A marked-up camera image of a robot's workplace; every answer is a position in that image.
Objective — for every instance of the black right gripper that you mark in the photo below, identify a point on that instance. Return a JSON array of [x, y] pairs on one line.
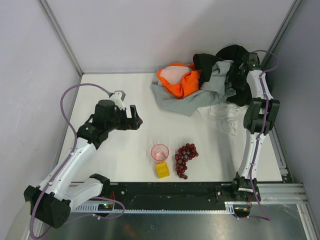
[[235, 75]]

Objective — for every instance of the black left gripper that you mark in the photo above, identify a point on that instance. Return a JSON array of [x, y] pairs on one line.
[[128, 120]]

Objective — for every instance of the black cloth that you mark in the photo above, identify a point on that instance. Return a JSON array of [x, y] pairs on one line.
[[205, 61]]

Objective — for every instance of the grey cloth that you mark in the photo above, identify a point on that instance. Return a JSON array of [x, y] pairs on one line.
[[213, 92]]

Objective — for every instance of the white cloth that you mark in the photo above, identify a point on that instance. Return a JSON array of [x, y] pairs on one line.
[[223, 116]]

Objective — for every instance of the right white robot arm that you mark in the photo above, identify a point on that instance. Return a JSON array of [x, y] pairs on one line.
[[259, 120]]

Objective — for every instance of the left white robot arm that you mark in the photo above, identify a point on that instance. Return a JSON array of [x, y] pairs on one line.
[[53, 200]]

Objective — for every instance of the orange cloth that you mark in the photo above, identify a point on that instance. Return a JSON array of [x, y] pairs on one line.
[[179, 79]]

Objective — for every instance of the pink plastic cup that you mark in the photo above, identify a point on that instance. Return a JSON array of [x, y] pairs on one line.
[[159, 153]]

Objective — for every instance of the yellow toy block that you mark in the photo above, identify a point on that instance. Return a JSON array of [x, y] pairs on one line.
[[162, 170]]

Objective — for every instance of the red grape bunch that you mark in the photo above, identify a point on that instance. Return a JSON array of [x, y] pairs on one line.
[[183, 155]]

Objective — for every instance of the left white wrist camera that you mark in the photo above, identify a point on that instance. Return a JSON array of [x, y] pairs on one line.
[[118, 98]]

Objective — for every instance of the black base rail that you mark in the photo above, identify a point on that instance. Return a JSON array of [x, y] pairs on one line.
[[170, 196]]

